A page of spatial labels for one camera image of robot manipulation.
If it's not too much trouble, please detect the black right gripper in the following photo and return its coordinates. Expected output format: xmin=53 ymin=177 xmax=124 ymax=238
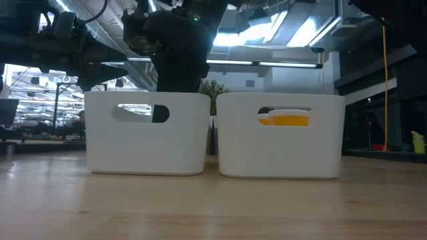
xmin=121 ymin=0 xmax=231 ymax=123

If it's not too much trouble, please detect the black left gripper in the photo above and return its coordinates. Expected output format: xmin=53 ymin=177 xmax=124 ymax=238
xmin=39 ymin=11 xmax=129 ymax=93

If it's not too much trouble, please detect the white plastic bin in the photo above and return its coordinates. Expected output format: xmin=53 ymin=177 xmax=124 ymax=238
xmin=84 ymin=91 xmax=211 ymax=177
xmin=216 ymin=92 xmax=346 ymax=180

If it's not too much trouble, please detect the small green potted plant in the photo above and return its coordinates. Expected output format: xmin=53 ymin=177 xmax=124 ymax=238
xmin=198 ymin=79 xmax=232 ymax=156

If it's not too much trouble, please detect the dark monitor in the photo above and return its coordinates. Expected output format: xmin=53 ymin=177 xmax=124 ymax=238
xmin=0 ymin=98 xmax=20 ymax=128

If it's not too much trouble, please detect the long ceiling light bar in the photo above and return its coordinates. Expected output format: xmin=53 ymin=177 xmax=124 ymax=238
xmin=99 ymin=57 xmax=324 ymax=69

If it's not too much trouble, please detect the yellow-green spray bottle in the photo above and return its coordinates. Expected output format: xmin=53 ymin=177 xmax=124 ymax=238
xmin=410 ymin=130 xmax=426 ymax=155

